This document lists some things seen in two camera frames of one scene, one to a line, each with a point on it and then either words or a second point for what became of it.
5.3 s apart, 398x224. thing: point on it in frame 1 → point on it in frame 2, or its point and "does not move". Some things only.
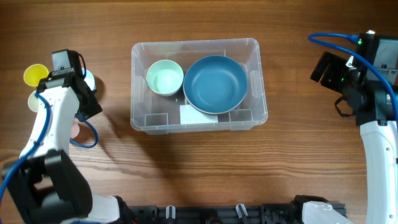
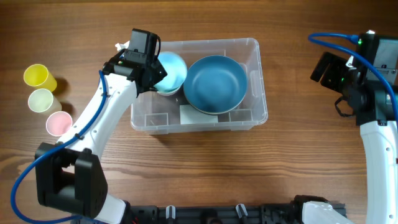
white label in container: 189,115 does not move
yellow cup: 33,73 does not move
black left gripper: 94,109 → 160,71
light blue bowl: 89,79 → 176,70
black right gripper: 337,65 does not move
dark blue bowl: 215,84 does not move
